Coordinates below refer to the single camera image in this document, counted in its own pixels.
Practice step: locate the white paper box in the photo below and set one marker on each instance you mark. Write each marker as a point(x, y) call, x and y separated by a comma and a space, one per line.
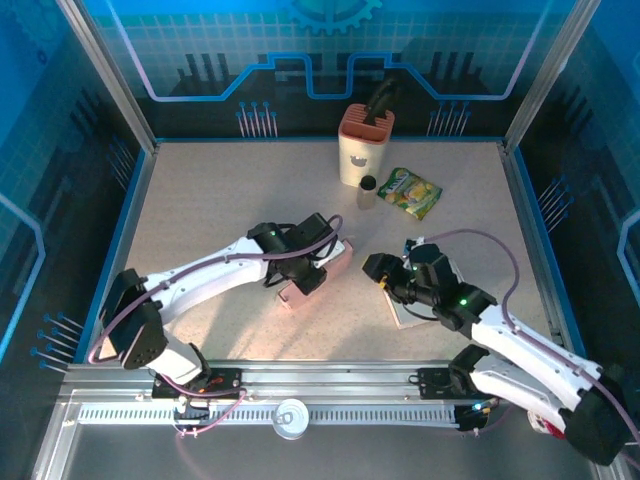
point(407, 315)

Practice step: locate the pink paper box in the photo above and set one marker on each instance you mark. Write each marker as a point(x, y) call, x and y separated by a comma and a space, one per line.
point(300, 301)

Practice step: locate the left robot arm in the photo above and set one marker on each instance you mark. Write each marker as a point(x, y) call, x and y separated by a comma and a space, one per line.
point(210, 280)

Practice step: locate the small bottle with black cap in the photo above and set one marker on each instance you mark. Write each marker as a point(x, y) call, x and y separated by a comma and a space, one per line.
point(366, 195)

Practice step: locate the green snack bag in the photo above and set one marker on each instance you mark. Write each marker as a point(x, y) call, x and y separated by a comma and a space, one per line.
point(407, 192)

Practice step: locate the cream and orange knife block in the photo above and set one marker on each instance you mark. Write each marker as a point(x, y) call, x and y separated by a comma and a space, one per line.
point(360, 155)

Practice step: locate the pink plastic cup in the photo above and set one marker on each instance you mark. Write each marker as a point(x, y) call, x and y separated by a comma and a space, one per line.
point(542, 425)

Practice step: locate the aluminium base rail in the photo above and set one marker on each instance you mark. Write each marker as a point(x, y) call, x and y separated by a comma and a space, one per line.
point(325, 375)

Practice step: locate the aluminium frame post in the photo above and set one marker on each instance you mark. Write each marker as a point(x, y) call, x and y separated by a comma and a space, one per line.
point(109, 75)
point(549, 75)

